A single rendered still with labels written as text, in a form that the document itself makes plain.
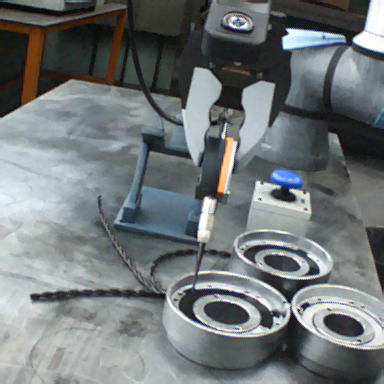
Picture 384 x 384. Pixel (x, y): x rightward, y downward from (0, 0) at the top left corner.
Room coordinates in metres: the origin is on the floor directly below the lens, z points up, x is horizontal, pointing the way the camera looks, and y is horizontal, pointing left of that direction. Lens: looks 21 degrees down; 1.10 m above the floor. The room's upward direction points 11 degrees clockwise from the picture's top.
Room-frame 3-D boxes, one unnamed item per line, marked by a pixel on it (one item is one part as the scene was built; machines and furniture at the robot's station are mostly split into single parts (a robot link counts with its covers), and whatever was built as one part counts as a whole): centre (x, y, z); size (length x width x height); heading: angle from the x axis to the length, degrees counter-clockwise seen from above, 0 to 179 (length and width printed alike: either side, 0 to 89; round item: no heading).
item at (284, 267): (0.56, -0.10, 0.82); 0.10 x 0.10 x 0.04
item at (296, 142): (1.05, -0.15, 0.85); 0.15 x 0.15 x 0.10
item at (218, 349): (0.45, -0.05, 0.82); 0.10 x 0.10 x 0.04
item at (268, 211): (0.71, -0.11, 0.82); 0.08 x 0.07 x 0.05; 176
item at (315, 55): (1.04, -0.15, 0.97); 0.13 x 0.12 x 0.14; 60
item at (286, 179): (0.71, -0.11, 0.85); 0.04 x 0.04 x 0.05
